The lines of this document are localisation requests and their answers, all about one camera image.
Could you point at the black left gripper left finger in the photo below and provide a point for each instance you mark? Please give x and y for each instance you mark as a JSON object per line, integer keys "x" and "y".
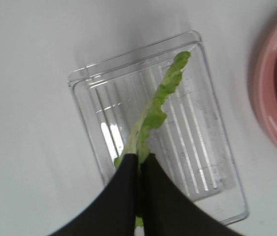
{"x": 113, "y": 212}

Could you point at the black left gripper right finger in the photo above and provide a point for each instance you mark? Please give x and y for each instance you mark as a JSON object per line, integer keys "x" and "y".
{"x": 166, "y": 211}

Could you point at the green lettuce leaf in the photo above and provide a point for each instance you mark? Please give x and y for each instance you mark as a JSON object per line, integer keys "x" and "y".
{"x": 152, "y": 117}

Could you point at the left clear plastic container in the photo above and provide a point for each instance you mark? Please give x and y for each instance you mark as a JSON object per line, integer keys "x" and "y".
{"x": 191, "y": 145}

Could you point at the pink round plate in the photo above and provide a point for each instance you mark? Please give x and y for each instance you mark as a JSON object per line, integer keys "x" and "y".
{"x": 262, "y": 89}

